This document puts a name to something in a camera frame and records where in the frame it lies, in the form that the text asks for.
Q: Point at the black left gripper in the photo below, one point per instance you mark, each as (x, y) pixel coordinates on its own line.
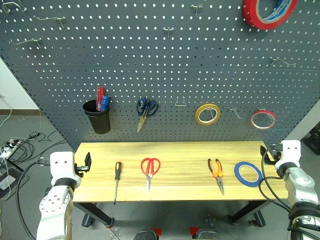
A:
(80, 168)

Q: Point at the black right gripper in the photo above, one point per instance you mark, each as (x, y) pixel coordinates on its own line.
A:
(275, 156)

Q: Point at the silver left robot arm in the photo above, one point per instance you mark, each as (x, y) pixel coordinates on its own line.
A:
(53, 207)

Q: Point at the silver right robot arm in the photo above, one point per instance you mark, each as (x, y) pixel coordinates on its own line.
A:
(301, 185)

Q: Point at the grey metal pegboard wall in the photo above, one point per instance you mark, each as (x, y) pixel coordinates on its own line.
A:
(160, 75)

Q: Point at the blue tape roll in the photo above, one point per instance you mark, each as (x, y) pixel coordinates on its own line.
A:
(237, 175)

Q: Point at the thin red tape roll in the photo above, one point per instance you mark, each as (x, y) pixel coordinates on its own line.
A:
(253, 122)

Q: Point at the black plastic cup holder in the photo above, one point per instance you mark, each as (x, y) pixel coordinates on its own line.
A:
(100, 121)

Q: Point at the black plastic crate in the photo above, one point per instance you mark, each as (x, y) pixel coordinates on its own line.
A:
(312, 140)

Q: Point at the black table leg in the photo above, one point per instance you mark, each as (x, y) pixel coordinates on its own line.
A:
(95, 212)
(247, 211)

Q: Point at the short metal pegboard hook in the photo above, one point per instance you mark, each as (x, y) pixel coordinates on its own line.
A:
(197, 7)
(235, 112)
(169, 30)

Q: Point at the black caster wheel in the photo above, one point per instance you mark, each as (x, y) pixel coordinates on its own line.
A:
(257, 220)
(88, 221)

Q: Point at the black power adapter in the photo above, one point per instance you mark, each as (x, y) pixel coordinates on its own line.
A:
(34, 135)

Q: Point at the blue marker pen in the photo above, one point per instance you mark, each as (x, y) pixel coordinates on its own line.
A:
(105, 102)

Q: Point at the yellow tape roll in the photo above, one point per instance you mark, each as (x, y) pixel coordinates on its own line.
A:
(198, 117)

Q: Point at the white power strip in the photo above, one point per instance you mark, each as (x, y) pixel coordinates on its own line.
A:
(8, 148)

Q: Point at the dark rounded metallic shape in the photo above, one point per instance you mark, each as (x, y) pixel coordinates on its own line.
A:
(146, 235)
(206, 235)

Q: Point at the long metal pegboard hook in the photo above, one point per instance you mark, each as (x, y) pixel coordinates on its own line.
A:
(12, 5)
(50, 18)
(282, 61)
(27, 41)

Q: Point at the large red tape roll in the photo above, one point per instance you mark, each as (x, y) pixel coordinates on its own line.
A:
(252, 18)

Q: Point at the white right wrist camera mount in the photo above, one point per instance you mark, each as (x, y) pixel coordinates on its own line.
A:
(291, 152)

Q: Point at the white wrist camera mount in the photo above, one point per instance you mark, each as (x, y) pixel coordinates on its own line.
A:
(291, 152)
(61, 167)

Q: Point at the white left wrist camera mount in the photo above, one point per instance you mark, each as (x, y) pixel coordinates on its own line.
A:
(61, 167)

